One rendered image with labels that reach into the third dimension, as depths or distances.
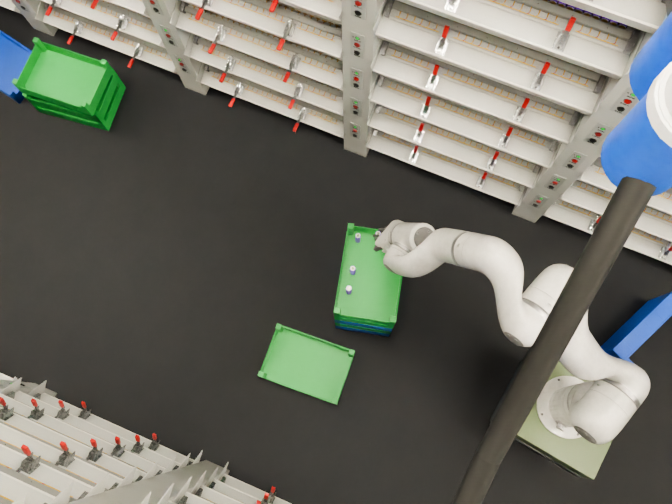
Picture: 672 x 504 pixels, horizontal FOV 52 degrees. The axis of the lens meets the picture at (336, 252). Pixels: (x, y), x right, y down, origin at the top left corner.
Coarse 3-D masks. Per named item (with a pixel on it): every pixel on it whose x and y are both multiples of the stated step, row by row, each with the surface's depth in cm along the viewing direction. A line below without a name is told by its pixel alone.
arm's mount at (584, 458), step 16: (560, 368) 218; (528, 416) 214; (528, 432) 213; (544, 432) 213; (544, 448) 212; (560, 448) 212; (576, 448) 212; (592, 448) 212; (608, 448) 212; (576, 464) 211; (592, 464) 211
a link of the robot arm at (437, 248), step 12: (444, 228) 179; (432, 240) 178; (444, 240) 174; (456, 240) 169; (396, 252) 191; (420, 252) 181; (432, 252) 179; (444, 252) 173; (384, 264) 194; (396, 264) 187; (408, 264) 184; (420, 264) 183; (432, 264) 182; (456, 264) 172; (408, 276) 188; (420, 276) 187
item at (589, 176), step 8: (600, 160) 216; (592, 168) 216; (584, 176) 217; (592, 176) 217; (600, 176) 216; (592, 184) 217; (600, 184) 216; (608, 184) 216; (656, 200) 214; (664, 200) 214; (656, 208) 215; (664, 208) 214
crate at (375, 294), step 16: (352, 224) 227; (352, 240) 234; (368, 240) 233; (352, 256) 232; (368, 256) 232; (368, 272) 231; (384, 272) 231; (352, 288) 230; (368, 288) 230; (384, 288) 230; (400, 288) 224; (336, 304) 224; (352, 304) 229; (368, 304) 228; (384, 304) 228; (368, 320) 224; (384, 320) 227
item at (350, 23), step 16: (368, 0) 172; (352, 16) 182; (368, 16) 179; (368, 32) 186; (368, 48) 194; (352, 64) 207; (368, 64) 203; (368, 80) 212; (352, 96) 227; (368, 96) 222; (368, 112) 234; (368, 128) 248; (352, 144) 267
